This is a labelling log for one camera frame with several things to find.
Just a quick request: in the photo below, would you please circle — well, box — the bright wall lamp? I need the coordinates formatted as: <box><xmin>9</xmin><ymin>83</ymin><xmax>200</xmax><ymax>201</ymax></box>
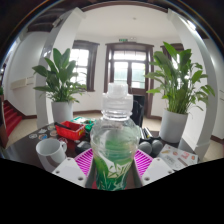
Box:
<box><xmin>186</xmin><ymin>19</ymin><xmax>198</xmax><ymax>32</ymax></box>

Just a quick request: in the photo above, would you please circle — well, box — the large potted plant, white pot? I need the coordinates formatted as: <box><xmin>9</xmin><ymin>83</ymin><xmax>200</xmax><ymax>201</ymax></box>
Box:
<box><xmin>144</xmin><ymin>41</ymin><xmax>216</xmax><ymax>144</ymax></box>

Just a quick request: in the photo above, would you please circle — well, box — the white wall radiator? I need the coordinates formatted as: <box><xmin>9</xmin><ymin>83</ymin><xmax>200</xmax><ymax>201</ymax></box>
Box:
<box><xmin>9</xmin><ymin>75</ymin><xmax>36</xmax><ymax>90</ymax></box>

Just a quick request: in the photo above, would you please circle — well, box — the green printed box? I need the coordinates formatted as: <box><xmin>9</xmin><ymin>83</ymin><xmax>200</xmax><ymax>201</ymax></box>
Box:
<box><xmin>70</xmin><ymin>115</ymin><xmax>98</xmax><ymax>131</ymax></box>

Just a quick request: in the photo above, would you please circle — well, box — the red carpeted staircase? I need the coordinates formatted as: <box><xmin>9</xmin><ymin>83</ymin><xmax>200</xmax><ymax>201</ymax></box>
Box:
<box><xmin>1</xmin><ymin>99</ymin><xmax>24</xmax><ymax>138</ymax></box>

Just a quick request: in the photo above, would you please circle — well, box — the red plastic box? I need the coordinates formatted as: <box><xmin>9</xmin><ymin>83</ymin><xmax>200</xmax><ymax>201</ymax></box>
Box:
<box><xmin>54</xmin><ymin>120</ymin><xmax>87</xmax><ymax>141</ymax></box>

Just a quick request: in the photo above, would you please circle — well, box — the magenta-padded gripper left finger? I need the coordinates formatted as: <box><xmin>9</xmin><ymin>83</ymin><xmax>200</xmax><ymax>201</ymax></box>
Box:
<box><xmin>51</xmin><ymin>148</ymin><xmax>96</xmax><ymax>190</ymax></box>

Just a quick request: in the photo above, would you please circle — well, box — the small black device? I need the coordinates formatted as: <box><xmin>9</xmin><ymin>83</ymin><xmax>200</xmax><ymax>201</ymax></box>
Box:
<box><xmin>74</xmin><ymin>140</ymin><xmax>93</xmax><ymax>155</ymax></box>

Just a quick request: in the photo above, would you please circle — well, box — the clear bottle with green label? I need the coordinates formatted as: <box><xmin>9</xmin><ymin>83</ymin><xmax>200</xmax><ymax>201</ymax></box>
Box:
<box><xmin>89</xmin><ymin>82</ymin><xmax>142</xmax><ymax>192</ymax></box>

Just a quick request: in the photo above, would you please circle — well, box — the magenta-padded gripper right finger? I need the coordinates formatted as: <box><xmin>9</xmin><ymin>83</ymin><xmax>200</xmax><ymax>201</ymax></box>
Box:
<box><xmin>133</xmin><ymin>148</ymin><xmax>178</xmax><ymax>190</ymax></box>

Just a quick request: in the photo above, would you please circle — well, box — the white printed sheet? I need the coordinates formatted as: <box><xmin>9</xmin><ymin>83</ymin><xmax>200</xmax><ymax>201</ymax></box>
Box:
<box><xmin>156</xmin><ymin>143</ymin><xmax>199</xmax><ymax>172</ymax></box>

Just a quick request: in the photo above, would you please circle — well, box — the black chair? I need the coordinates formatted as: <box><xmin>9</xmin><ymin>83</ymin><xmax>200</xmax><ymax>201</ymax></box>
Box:
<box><xmin>131</xmin><ymin>94</ymin><xmax>147</xmax><ymax>128</ymax></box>

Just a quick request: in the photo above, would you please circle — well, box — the small potted plant, white pot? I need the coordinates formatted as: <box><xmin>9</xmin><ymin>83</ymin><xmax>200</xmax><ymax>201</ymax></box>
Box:
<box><xmin>32</xmin><ymin>47</ymin><xmax>88</xmax><ymax>124</ymax></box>

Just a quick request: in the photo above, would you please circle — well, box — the white mug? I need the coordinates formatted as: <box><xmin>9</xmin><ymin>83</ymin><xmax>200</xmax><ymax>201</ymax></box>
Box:
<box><xmin>35</xmin><ymin>137</ymin><xmax>68</xmax><ymax>168</ymax></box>

